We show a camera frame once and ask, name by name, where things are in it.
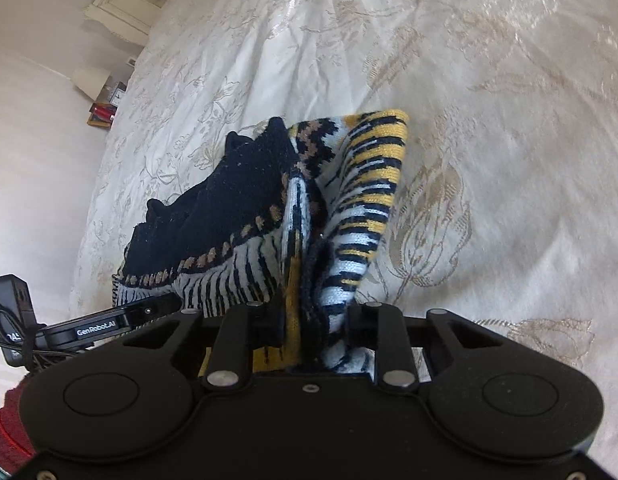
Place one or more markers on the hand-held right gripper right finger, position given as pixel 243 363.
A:
pixel 389 345

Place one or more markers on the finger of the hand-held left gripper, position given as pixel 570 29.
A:
pixel 156 306

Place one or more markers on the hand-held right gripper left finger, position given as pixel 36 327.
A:
pixel 229 350

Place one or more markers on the navy yellow patterned knit sweater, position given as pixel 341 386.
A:
pixel 224 210

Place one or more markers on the red container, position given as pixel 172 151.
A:
pixel 103 111

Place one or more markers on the white floral bedspread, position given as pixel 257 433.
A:
pixel 489 160

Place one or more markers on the small alarm clock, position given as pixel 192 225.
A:
pixel 117 96

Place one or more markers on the cream table lamp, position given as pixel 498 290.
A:
pixel 90 82

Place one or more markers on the cream tufted headboard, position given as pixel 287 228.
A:
pixel 121 7

